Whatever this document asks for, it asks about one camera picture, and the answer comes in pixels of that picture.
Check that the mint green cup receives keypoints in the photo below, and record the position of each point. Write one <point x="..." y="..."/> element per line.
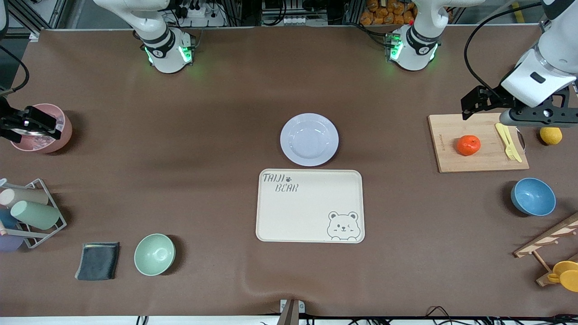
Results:
<point x="36" y="215"/>

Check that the orange mandarin fruit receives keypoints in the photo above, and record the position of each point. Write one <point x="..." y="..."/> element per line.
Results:
<point x="468" y="145"/>

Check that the blue cup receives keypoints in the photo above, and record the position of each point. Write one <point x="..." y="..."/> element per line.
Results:
<point x="6" y="219"/>

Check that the lavender round plate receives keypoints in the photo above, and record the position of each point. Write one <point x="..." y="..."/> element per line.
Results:
<point x="309" y="140"/>

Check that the yellow lemon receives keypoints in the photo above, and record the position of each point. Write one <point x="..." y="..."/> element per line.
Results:
<point x="551" y="136"/>

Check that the dark grey folded cloth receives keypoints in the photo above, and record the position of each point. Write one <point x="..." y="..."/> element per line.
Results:
<point x="97" y="262"/>

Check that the brown table cover mat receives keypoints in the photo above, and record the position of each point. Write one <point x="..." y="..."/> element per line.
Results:
<point x="226" y="113"/>

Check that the yellow mug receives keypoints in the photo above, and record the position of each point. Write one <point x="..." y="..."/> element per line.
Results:
<point x="569" y="275"/>

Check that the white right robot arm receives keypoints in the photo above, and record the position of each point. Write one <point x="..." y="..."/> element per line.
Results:
<point x="167" y="54"/>

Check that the wooden peg rack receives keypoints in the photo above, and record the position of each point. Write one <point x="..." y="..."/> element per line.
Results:
<point x="546" y="239"/>

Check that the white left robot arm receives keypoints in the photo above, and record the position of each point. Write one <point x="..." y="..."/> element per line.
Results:
<point x="542" y="67"/>

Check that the wooden cutting board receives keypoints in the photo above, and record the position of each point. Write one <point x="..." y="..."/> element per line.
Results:
<point x="478" y="163"/>

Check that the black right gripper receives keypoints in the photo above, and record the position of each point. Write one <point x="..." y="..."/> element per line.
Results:
<point x="6" y="121"/>

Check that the blue bowl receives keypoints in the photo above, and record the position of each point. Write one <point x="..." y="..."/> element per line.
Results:
<point x="533" y="196"/>

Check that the mint green bowl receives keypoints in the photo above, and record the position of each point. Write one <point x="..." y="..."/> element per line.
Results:
<point x="154" y="254"/>

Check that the pink bowl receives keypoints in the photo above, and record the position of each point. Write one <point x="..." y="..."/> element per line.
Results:
<point x="65" y="135"/>

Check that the yellow plastic fork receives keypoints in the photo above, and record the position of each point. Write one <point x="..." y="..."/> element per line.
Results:
<point x="504" y="141"/>

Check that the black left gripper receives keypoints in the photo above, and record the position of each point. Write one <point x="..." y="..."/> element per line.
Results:
<point x="493" y="100"/>

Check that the purple cup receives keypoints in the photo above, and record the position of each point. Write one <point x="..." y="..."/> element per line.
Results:
<point x="9" y="243"/>

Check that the white power strip with plugs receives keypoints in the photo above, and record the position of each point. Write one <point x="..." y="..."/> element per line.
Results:
<point x="203" y="20"/>

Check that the cream tray with bear print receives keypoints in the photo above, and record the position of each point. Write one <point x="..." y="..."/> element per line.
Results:
<point x="293" y="216"/>

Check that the metal table edge clamp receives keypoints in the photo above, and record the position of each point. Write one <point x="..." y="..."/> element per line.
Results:
<point x="291" y="311"/>

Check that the beige cup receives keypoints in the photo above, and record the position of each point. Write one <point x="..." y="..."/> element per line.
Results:
<point x="25" y="197"/>

